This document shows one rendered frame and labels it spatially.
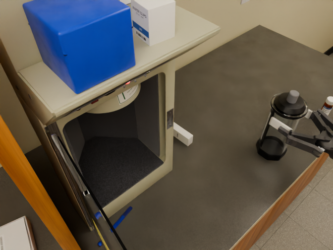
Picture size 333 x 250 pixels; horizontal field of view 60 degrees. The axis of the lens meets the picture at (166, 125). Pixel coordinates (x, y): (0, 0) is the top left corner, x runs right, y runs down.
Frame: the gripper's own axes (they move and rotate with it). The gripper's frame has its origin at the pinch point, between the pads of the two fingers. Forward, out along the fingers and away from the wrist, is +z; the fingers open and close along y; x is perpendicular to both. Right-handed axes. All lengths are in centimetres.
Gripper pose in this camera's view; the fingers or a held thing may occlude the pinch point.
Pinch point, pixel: (286, 114)
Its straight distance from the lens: 98.1
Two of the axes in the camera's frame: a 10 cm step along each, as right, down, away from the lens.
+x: -0.1, 6.8, 7.3
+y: -7.5, 4.8, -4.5
